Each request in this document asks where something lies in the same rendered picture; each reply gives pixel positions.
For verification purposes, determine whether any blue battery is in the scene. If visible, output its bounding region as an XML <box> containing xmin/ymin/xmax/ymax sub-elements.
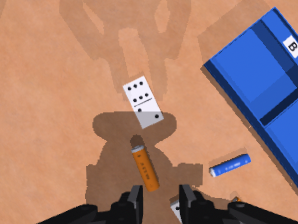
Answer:
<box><xmin>210</xmin><ymin>153</ymin><xmax>251</xmax><ymax>177</ymax></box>

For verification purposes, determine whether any white domino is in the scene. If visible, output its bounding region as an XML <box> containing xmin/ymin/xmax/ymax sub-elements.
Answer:
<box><xmin>170</xmin><ymin>199</ymin><xmax>182</xmax><ymax>224</ymax></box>
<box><xmin>123</xmin><ymin>76</ymin><xmax>164</xmax><ymax>129</ymax></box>

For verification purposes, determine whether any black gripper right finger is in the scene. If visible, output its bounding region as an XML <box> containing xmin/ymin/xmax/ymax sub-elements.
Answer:
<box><xmin>179</xmin><ymin>184</ymin><xmax>298</xmax><ymax>224</ymax></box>

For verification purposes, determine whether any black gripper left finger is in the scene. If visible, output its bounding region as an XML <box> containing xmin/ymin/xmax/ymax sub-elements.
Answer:
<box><xmin>37</xmin><ymin>185</ymin><xmax>143</xmax><ymax>224</ymax></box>

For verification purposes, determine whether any blue three-compartment bin rack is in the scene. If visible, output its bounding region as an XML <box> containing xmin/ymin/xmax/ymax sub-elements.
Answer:
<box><xmin>203</xmin><ymin>7</ymin><xmax>298</xmax><ymax>188</ymax></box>

